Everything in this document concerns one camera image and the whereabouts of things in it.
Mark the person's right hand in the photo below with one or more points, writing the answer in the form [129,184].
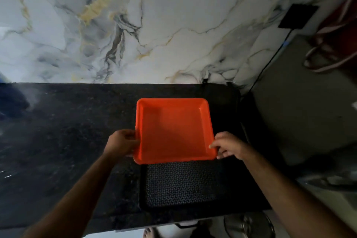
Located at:
[233,145]

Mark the person's left hand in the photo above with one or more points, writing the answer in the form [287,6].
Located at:
[120,143]

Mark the person's right thumb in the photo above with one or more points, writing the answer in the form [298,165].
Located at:
[216,143]

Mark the person's left fingers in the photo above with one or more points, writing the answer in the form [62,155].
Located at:
[131,134]

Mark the orange square plastic tray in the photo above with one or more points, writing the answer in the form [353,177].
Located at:
[174,131]

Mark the person's left forearm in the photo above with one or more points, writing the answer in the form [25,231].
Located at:
[69,198]

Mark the person's right forearm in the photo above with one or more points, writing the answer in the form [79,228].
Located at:
[290,196]

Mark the black patterned tray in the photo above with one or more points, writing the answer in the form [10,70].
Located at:
[181,184]

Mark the round metal object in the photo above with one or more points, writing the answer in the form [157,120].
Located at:
[249,225]

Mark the person's foot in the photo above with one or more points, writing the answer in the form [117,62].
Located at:
[150,233]

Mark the black wall socket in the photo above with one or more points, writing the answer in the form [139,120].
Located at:
[298,16]

